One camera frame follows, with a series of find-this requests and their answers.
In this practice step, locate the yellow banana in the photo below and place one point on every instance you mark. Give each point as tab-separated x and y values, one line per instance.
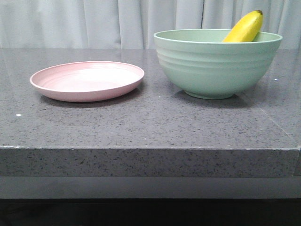
246	29

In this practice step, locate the green bowl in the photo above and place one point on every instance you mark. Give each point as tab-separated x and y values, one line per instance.
202	65

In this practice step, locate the pink plate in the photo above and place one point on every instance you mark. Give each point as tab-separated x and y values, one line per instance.
87	81

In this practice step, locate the white curtain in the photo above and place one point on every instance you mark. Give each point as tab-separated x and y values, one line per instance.
131	24

